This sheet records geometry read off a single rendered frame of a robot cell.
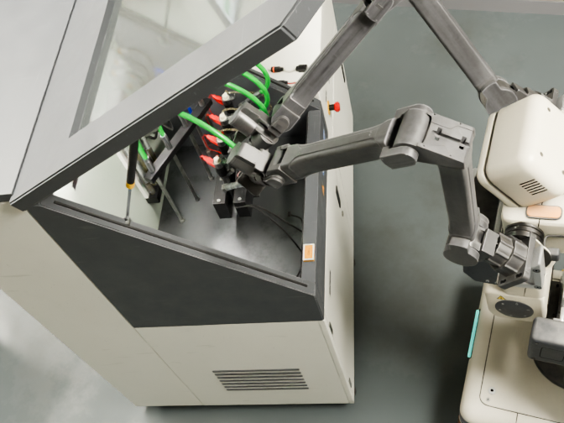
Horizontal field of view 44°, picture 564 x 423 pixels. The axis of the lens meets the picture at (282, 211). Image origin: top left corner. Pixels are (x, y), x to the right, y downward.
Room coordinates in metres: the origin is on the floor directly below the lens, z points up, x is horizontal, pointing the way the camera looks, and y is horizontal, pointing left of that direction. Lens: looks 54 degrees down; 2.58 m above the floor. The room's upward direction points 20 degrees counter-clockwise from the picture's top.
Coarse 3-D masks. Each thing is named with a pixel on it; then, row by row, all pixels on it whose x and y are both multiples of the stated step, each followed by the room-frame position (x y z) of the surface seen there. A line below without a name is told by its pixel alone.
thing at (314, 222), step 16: (320, 112) 1.49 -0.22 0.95; (320, 128) 1.43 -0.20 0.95; (320, 176) 1.27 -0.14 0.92; (304, 192) 1.22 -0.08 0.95; (320, 192) 1.22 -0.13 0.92; (304, 208) 1.17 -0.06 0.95; (320, 208) 1.17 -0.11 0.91; (304, 224) 1.11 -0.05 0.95; (320, 224) 1.13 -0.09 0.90; (304, 240) 1.06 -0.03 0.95; (320, 240) 1.08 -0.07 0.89; (320, 256) 1.03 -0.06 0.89; (304, 272) 0.96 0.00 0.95; (320, 272) 0.99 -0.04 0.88; (320, 288) 0.94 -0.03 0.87
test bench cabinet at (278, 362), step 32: (352, 256) 1.46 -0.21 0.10; (352, 288) 1.32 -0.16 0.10; (352, 320) 1.19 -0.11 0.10; (160, 352) 1.08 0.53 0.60; (192, 352) 1.04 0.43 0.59; (224, 352) 1.01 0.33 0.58; (256, 352) 0.97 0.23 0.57; (288, 352) 0.94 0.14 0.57; (320, 352) 0.90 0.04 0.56; (192, 384) 1.07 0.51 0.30; (224, 384) 1.03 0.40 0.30; (256, 384) 0.99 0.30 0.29; (288, 384) 0.95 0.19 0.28; (320, 384) 0.92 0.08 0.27
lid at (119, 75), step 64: (128, 0) 1.44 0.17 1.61; (192, 0) 1.17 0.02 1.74; (256, 0) 0.98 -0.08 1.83; (320, 0) 0.86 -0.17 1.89; (64, 64) 1.41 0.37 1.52; (128, 64) 1.17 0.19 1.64; (192, 64) 0.94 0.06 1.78; (256, 64) 0.85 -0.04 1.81; (64, 128) 1.14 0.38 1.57; (128, 128) 0.94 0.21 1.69
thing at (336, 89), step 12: (324, 12) 1.96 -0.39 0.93; (324, 24) 1.90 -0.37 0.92; (336, 24) 2.20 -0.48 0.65; (324, 36) 1.85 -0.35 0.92; (336, 72) 1.94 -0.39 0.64; (336, 84) 1.89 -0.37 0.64; (324, 96) 1.61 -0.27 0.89; (336, 96) 1.83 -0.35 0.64; (348, 96) 2.18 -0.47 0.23; (324, 108) 1.57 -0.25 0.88; (348, 108) 2.10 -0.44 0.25; (336, 120) 1.72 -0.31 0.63; (348, 120) 2.03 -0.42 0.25; (336, 132) 1.67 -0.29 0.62; (348, 132) 1.97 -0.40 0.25; (348, 168) 1.78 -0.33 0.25; (348, 180) 1.72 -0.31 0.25; (348, 192) 1.66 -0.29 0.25; (348, 204) 1.61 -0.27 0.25; (348, 216) 1.56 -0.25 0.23
